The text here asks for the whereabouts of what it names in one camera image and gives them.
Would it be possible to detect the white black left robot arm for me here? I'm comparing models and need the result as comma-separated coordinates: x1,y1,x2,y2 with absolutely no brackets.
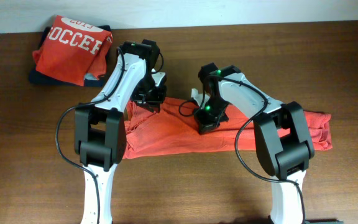
75,39,167,224

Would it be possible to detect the folded orange soccer shirt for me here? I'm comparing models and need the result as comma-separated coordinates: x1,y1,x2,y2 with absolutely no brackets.
32,15,113,86

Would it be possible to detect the folded navy blue shirt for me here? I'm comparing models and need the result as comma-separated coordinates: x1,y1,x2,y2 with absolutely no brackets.
28,27,106,87

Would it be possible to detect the orange McKinney Boyd soccer t-shirt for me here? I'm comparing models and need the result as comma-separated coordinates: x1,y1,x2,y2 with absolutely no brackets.
123,98,333,159

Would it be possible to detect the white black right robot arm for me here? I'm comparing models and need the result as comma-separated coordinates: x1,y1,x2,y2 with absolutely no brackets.
193,63,314,223

